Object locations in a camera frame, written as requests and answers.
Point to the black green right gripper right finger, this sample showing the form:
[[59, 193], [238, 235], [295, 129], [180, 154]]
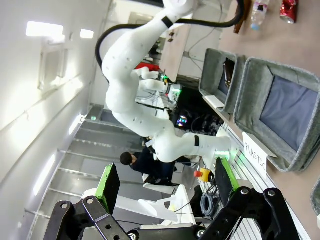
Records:
[[250, 210]]

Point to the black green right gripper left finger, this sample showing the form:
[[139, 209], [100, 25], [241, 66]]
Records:
[[107, 185]]

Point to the white Franka left robot arm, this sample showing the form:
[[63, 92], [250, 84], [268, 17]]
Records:
[[130, 100]]

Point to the small white background robot arm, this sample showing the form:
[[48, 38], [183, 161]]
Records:
[[152, 83]]

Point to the grey felt basket edge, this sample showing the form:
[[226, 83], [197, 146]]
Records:
[[316, 200]]

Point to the large grey felt basket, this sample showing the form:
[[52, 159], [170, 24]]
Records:
[[252, 100]]

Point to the brown item in basket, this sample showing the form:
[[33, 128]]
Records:
[[228, 72]]

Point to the small grey felt basket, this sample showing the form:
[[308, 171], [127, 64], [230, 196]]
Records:
[[212, 65]]

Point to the crushed red can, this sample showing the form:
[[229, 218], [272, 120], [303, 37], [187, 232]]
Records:
[[288, 11]]

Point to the dark-haired person in black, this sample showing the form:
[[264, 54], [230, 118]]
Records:
[[145, 162]]

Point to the white office chair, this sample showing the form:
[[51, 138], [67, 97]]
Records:
[[157, 187]]

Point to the yellow red emergency stop button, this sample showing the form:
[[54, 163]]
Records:
[[203, 174]]

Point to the white plastic label sign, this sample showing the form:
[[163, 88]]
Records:
[[252, 150]]

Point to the black computer with coloured lights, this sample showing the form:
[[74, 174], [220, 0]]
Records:
[[190, 110]]

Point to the blank white label sign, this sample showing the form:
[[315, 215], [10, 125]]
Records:
[[212, 101]]

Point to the beige door panel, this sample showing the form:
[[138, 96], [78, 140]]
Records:
[[175, 50]]

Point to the small rectangular ceiling light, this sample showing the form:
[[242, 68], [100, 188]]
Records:
[[86, 33]]

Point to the large rectangular ceiling light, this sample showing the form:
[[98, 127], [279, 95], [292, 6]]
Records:
[[43, 30]]

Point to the brown wooden object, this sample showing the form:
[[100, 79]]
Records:
[[241, 22]]

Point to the clear plastic water bottle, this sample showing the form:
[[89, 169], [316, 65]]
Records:
[[258, 15]]

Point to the aluminium table frame rail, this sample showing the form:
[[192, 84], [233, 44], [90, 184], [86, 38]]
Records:
[[250, 180]]

